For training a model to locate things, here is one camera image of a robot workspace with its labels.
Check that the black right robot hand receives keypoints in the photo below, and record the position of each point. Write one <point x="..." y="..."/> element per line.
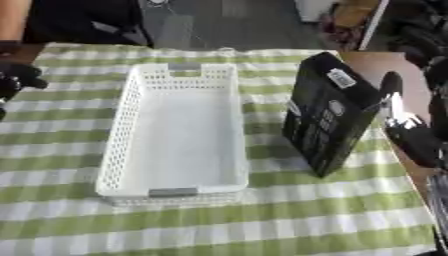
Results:
<point x="415" y="143"/>

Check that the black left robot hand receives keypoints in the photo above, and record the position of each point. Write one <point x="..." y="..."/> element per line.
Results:
<point x="17" y="78"/>

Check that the black cardboard box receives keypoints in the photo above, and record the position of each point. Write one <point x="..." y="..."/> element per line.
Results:
<point x="326" y="133"/>

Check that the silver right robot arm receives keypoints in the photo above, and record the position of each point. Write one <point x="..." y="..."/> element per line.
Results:
<point x="440" y="206"/>

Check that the person's forearm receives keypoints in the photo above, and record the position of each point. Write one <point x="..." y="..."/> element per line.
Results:
<point x="13" y="20"/>

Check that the black bag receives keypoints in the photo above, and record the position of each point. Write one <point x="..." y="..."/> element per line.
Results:
<point x="423" y="30"/>

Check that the brown chair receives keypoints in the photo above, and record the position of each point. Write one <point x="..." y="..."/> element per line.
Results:
<point x="356" y="20"/>

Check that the white cabinet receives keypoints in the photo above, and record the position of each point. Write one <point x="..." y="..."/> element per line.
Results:
<point x="315" y="9"/>

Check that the white perforated plastic basket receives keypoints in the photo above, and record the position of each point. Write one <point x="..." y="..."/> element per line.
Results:
<point x="181" y="140"/>

